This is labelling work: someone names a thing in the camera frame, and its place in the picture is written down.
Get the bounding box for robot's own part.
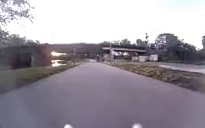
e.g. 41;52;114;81
132;123;143;128
63;123;74;128

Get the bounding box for white containers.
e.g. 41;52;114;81
131;54;159;63

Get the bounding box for bridge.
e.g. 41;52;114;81
8;42;148;69

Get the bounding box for dry grass strip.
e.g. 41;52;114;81
106;61;205;96

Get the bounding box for tree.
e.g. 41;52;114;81
0;0;36;51

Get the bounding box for water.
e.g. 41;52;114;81
50;59;68;67

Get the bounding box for row of dark trees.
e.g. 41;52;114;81
99;32;205;63

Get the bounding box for grey road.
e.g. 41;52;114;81
158;63;205;79

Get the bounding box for grey asphalt path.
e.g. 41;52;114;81
0;61;205;128

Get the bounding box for signal pole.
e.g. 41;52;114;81
144;32;150;56

